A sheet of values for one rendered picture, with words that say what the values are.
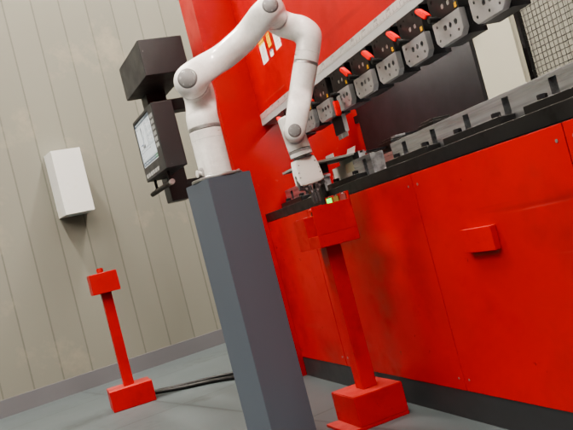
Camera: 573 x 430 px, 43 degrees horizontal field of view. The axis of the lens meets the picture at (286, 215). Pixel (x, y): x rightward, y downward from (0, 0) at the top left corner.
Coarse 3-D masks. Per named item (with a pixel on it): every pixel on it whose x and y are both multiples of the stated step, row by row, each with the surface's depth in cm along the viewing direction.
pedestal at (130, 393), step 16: (96, 272) 435; (112, 272) 425; (96, 288) 421; (112, 288) 424; (112, 304) 430; (112, 320) 428; (112, 336) 428; (128, 368) 428; (128, 384) 427; (144, 384) 424; (112, 400) 417; (128, 400) 420; (144, 400) 422
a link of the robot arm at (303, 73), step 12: (300, 60) 262; (300, 72) 261; (312, 72) 262; (300, 84) 261; (312, 84) 263; (288, 96) 260; (300, 96) 258; (288, 108) 256; (300, 108) 255; (288, 120) 255; (300, 120) 254; (288, 132) 255; (300, 132) 255
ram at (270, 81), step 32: (256, 0) 358; (288, 0) 322; (320, 0) 294; (352, 0) 269; (384, 0) 249; (416, 0) 231; (352, 32) 275; (256, 64) 378; (288, 64) 338; (256, 96) 389
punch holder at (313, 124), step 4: (312, 96) 325; (312, 108) 325; (312, 112) 324; (316, 112) 325; (312, 116) 326; (316, 116) 325; (308, 120) 331; (312, 120) 327; (316, 120) 324; (320, 120) 325; (308, 124) 332; (312, 124) 327; (316, 124) 325; (320, 124) 325; (324, 124) 326; (328, 124) 327; (308, 128) 333; (312, 128) 329; (316, 128) 331; (320, 128) 333
